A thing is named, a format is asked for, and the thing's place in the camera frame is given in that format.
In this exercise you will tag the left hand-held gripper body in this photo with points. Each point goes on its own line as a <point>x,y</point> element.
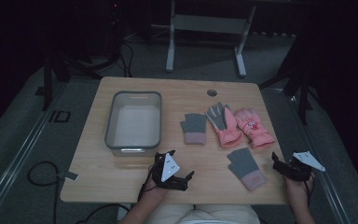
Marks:
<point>170,166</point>

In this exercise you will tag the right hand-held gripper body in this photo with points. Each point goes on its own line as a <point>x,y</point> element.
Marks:
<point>304,159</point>

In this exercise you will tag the pink ski glove grey palm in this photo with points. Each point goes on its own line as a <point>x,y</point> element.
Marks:
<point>225,124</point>

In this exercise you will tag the person's right hand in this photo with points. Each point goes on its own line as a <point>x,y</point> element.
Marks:
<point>296,188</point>

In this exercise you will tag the person's left hand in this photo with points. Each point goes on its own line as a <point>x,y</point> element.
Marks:
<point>154,186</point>

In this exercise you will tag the grey knit glove pink cuff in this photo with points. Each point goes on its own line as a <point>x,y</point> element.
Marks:
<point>246,168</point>
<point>194,128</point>

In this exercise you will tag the pink ski glove with print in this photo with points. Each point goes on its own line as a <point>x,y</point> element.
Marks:
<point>254,127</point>

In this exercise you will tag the person's light trousers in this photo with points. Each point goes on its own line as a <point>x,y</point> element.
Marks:
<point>202,214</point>

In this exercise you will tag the translucent grey-rimmed plastic bin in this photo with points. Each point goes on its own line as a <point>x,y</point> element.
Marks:
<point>135,124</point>

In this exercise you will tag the black tripod stand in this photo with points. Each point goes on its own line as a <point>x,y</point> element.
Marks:
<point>298,84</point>
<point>62,70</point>

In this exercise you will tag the small grey tag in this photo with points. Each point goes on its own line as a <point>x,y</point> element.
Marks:
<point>70,176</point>

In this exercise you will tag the metal floor rail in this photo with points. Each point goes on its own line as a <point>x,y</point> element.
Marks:
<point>320,161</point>
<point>18,155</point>

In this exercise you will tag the white metal desk frame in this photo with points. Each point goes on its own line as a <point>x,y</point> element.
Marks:
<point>209,24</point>

